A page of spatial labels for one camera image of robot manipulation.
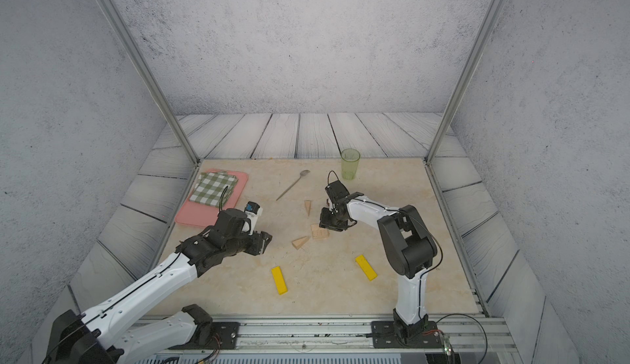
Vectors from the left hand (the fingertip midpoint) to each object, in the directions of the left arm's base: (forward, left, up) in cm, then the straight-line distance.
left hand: (268, 236), depth 80 cm
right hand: (+10, -18, -10) cm, 23 cm away
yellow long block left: (-9, -3, -14) cm, 17 cm away
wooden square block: (+7, -17, -12) cm, 22 cm away
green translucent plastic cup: (+39, -31, -7) cm, 50 cm away
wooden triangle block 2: (+20, -12, -11) cm, 26 cm away
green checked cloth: (+31, +31, -12) cm, 46 cm away
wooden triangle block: (+3, -9, -12) cm, 15 cm away
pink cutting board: (+19, +34, -14) cm, 41 cm away
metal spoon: (+38, -9, -12) cm, 41 cm away
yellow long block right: (-6, -33, -13) cm, 36 cm away
